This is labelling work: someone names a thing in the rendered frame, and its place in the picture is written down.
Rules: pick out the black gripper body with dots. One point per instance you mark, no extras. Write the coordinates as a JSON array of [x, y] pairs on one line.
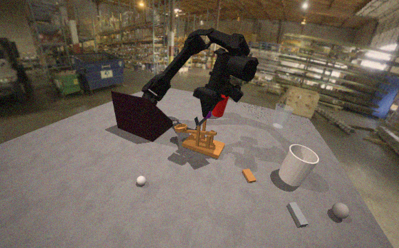
[[211, 92]]

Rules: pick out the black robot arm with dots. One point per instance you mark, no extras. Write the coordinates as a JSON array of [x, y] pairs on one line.
[[235, 62]]

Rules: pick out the small white ball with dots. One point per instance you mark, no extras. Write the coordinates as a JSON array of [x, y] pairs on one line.
[[141, 180]]

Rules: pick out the red plastic cup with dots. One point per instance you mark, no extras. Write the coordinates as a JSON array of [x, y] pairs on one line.
[[220, 107]]

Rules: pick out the beige ball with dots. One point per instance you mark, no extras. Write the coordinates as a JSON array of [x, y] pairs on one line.
[[340, 210]]

